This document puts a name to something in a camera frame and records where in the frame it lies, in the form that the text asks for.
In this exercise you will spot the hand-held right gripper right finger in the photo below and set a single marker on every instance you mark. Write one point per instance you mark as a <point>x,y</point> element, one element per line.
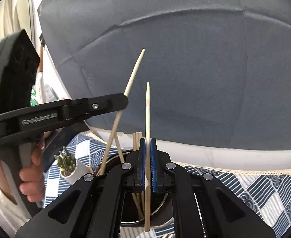
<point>154,168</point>

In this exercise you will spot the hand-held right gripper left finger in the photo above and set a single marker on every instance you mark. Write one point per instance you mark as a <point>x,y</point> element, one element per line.
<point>142,168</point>

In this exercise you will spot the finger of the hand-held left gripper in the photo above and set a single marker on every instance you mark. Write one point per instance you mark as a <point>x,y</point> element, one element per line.
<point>100,105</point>

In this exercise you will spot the black cylindrical utensil holder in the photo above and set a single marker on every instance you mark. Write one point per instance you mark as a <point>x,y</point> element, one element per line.
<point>126,210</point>

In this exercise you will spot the long wooden chopstick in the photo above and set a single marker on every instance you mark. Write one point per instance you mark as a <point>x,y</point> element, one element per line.
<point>135,72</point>
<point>147,119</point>

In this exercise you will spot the person's left hand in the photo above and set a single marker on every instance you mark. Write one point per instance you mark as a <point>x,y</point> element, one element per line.
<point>33,178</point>

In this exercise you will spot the wooden hairbrush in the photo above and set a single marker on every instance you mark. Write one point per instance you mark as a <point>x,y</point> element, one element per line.
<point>40,63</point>

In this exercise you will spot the potted succulent white pot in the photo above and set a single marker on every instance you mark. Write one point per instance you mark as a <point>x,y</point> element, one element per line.
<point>73,171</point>

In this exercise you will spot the blue white patterned tablecloth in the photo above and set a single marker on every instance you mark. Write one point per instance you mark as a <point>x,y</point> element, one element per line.
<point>247,186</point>

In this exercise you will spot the grey cloth cover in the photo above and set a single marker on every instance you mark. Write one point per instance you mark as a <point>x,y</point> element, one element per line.
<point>197,67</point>

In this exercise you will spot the black wall outlet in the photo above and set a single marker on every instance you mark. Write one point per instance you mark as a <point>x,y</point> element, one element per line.
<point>41,39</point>

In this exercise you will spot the round wall mirror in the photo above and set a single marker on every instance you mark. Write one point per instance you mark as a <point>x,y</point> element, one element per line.
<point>24,10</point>

